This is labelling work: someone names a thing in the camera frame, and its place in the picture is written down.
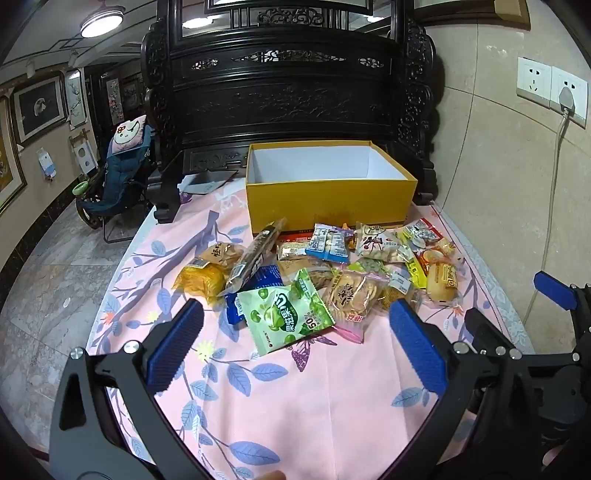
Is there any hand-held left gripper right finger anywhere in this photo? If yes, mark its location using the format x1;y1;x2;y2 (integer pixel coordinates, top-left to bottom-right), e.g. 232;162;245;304
383;298;543;480

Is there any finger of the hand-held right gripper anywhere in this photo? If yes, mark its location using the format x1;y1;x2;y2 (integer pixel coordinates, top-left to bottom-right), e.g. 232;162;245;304
533;271;591;333
463;307;583;370

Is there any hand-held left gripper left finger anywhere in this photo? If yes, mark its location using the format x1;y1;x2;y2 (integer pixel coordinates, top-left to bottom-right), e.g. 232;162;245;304
48;298;206;480

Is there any red biscuit packet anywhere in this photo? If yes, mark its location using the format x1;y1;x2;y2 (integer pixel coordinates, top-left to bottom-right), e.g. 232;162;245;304
413;247;462;269

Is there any blue white ball biscuit packet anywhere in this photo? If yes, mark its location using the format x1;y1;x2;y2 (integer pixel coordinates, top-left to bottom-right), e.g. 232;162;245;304
305;223;356;265

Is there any red bar packet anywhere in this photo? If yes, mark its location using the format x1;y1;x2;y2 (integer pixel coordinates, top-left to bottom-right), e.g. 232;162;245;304
277;229;324;245

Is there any yellow cardboard box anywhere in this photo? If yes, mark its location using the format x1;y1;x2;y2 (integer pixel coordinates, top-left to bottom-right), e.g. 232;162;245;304
245;141;419;237

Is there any yellow bread roll packet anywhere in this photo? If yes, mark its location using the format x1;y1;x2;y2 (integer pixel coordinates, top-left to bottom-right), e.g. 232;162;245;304
425;261;463;308

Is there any clear packet blue label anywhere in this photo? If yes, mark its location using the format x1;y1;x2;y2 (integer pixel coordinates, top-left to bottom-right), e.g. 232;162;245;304
379;268;416;310

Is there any small bright yellow packet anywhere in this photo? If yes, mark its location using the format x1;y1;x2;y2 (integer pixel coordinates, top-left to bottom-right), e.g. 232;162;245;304
397;256;428;289

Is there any golden yellow snack packet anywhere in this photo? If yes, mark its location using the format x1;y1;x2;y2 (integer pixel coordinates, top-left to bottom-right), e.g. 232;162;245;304
173;258;232;303

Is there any clear cracker packet pink edge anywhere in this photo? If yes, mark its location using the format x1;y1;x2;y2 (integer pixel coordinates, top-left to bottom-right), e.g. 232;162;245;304
321;268;384;344

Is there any small green pea packet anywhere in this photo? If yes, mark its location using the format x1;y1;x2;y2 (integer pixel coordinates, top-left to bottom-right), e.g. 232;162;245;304
348;258;393;278

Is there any tan pastry packet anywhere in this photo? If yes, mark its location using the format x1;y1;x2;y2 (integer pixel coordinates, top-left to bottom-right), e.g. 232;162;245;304
199;241;245;273

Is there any green snack packet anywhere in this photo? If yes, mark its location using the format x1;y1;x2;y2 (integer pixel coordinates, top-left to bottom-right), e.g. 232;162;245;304
236;268;337;357

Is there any white round snack packet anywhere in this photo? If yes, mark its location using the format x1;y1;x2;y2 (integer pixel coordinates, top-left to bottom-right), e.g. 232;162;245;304
355;222;414;264

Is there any pink floral tablecloth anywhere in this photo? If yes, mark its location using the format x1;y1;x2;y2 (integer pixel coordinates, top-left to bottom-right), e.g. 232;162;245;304
85;178;536;480

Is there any blue snack packet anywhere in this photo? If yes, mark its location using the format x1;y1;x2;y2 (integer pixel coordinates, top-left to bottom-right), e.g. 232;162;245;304
225;265;283;326

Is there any long dark bar packet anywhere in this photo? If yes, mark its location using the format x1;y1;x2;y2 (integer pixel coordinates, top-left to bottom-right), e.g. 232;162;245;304
217;217;288;296

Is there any flat brown snack packet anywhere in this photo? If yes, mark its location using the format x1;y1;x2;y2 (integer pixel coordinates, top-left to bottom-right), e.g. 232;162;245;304
277;258;333;289

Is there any clear grain bar packet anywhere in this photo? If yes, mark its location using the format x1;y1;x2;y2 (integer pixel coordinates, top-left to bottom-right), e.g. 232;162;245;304
276;241;319;261

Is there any white paper sheet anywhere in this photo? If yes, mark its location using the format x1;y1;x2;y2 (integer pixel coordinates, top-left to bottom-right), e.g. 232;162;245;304
178;168;238;195

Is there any blue recliner chair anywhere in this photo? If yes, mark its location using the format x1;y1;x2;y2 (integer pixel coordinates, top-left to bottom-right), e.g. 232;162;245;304
76;124;155;243

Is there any white hanging board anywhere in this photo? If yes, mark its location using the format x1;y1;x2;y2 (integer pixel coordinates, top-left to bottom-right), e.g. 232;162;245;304
69;134;98;171

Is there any pink cartoon pillow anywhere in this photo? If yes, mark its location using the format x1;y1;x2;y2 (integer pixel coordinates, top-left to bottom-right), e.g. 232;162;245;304
111;115;148;155

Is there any gold framed picture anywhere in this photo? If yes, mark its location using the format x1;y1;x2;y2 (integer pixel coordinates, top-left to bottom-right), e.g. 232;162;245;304
0;95;28;215

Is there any red flower framed picture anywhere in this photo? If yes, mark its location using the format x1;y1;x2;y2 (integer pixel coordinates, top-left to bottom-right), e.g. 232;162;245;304
105;78;125;126

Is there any blossom scroll painting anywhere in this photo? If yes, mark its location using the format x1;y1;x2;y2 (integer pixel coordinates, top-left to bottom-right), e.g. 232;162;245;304
65;68;88;130

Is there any dark framed picture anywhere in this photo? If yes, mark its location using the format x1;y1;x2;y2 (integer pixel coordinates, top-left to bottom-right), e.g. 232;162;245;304
10;74;68;144

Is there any round ceiling lamp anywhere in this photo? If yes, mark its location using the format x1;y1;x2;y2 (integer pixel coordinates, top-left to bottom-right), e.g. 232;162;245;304
79;2;126;38

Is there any white power cable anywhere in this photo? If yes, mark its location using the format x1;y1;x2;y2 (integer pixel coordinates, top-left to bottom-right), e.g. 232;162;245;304
522;108;570;326

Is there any white wall socket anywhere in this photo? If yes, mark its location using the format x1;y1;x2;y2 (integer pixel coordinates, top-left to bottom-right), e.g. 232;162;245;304
549;67;589;129
516;56;552;103

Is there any wooden picture frame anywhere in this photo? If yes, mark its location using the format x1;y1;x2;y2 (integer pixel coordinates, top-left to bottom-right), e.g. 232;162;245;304
413;0;532;31

